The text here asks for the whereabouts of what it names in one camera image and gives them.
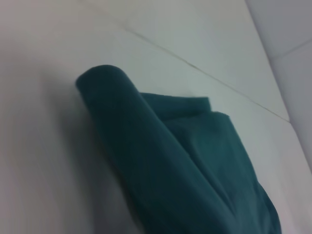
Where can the teal t-shirt with FREE print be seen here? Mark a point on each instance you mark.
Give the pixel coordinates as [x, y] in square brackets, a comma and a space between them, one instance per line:
[170, 158]

